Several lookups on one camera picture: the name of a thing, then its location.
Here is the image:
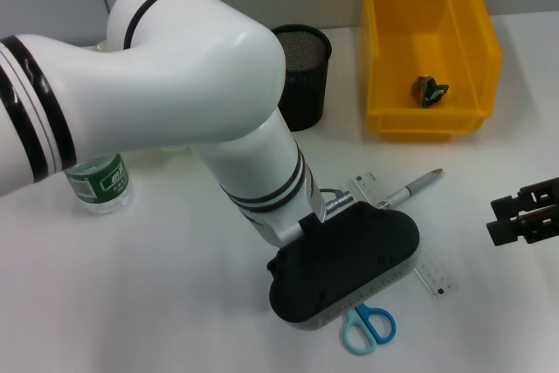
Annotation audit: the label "transparent plastic ruler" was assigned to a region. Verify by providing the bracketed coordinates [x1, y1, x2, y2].
[350, 170, 462, 300]

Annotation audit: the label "silver pen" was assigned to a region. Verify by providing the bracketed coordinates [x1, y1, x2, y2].
[377, 167, 445, 211]

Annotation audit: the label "green plastic wrapper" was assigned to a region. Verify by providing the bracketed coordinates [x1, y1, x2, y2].
[412, 75, 450, 109]

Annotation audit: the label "blue scissors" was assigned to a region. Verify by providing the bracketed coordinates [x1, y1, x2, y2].
[342, 302, 397, 356]

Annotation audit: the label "clear green-label water bottle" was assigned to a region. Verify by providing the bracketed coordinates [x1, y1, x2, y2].
[65, 152, 135, 217]

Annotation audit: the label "black mesh pen holder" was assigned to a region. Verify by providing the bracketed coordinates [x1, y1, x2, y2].
[270, 24, 333, 133]

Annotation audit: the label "yellow plastic bin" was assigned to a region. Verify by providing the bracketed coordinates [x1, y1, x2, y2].
[360, 0, 503, 143]

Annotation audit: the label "left arm cable with plug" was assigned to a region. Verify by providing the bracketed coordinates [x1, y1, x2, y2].
[320, 188, 355, 213]

